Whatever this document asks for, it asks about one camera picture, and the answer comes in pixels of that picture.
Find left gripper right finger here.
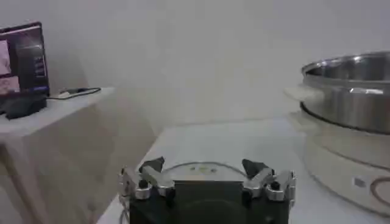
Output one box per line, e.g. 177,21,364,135
241,158,297,202

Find white steamer base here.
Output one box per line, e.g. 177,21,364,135
288,111,390,217

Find black computer mouse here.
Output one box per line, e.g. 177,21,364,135
0,94,48,120

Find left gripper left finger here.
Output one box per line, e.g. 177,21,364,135
118,156,177,201

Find white desk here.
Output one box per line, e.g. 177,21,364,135
0,86,157,224

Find black computer monitor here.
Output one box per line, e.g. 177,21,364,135
0,20,51,97

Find black cable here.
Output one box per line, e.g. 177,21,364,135
47,87,102,100

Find steel steamer pot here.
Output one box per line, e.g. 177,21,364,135
299,50,390,135

